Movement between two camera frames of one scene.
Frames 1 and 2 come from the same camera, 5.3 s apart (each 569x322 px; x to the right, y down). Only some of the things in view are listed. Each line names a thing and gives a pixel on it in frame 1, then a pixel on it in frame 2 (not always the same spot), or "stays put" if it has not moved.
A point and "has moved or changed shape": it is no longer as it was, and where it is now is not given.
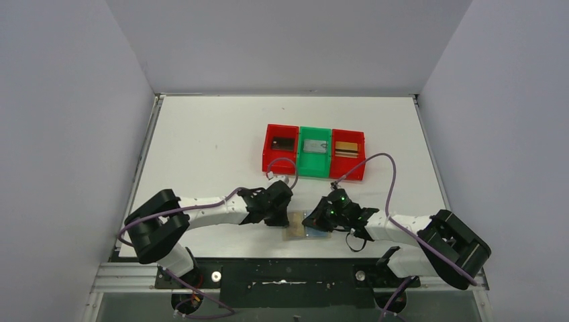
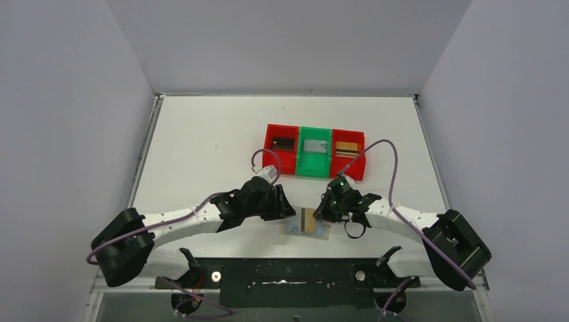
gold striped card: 296,228 has moved or changed shape
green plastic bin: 314,157 stays put
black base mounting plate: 285,282 stays put
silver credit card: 315,146 stays put
